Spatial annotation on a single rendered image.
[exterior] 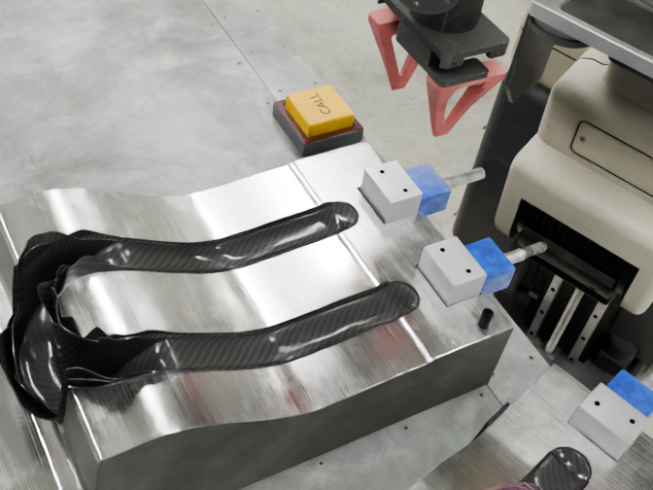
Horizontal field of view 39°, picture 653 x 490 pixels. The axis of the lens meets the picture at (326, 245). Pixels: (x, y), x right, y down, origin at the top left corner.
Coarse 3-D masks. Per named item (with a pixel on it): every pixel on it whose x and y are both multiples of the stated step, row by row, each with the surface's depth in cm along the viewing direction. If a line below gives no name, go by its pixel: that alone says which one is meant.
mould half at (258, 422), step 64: (64, 192) 78; (256, 192) 88; (320, 192) 88; (0, 256) 78; (320, 256) 83; (384, 256) 84; (0, 320) 77; (128, 320) 70; (192, 320) 74; (256, 320) 78; (448, 320) 80; (0, 384) 73; (128, 384) 66; (192, 384) 68; (256, 384) 72; (320, 384) 74; (384, 384) 75; (448, 384) 82; (0, 448) 69; (64, 448) 69; (128, 448) 63; (192, 448) 67; (256, 448) 72; (320, 448) 78
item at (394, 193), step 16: (368, 176) 87; (384, 176) 87; (400, 176) 87; (416, 176) 90; (432, 176) 90; (464, 176) 92; (480, 176) 93; (368, 192) 88; (384, 192) 86; (400, 192) 86; (416, 192) 86; (432, 192) 88; (448, 192) 89; (384, 208) 86; (400, 208) 86; (416, 208) 87; (432, 208) 90; (384, 224) 87
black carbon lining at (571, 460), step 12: (552, 456) 76; (564, 456) 76; (576, 456) 76; (540, 468) 75; (552, 468) 76; (564, 468) 76; (576, 468) 76; (588, 468) 76; (528, 480) 74; (540, 480) 75; (552, 480) 75; (564, 480) 75; (576, 480) 75; (588, 480) 75
